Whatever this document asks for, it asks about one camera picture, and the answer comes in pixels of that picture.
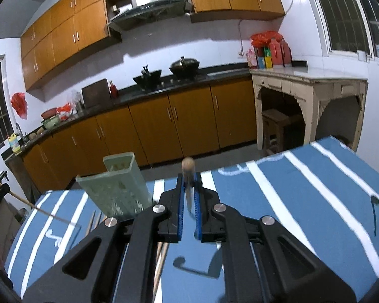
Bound small red bottle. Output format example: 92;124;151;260
109;81;118;98

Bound small wooden stool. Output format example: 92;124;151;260
262;110;290;153

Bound yellow detergent bottle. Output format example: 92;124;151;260
8;133;21;154

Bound red bowl on counter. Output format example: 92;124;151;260
41;107;57;120

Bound red oil bottle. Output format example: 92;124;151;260
269;38;292;68

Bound green perforated utensil holder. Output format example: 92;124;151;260
76;152;153;219

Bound red bag on side table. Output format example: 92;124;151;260
250;31;283;48

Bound dark cutting board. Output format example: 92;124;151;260
81;79;111;109

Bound lower wooden cabinets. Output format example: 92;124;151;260
22;75;257;192

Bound black wok with lid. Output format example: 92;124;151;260
169;57;200;80

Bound wooden cabinets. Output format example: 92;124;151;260
21;0;286;90
22;75;257;192

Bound blue white striped tablecloth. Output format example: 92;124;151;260
5;138;379;298

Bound black range hood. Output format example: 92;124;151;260
105;0;193;33

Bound white wooden side table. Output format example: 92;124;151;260
249;67;368;151

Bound right barred window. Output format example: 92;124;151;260
318;0;379;58

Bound black pot on stove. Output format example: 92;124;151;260
133;66;161;90

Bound upper wooden cabinets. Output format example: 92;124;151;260
21;0;286;90

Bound red plastic bag on wall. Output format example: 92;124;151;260
11;92;28;120

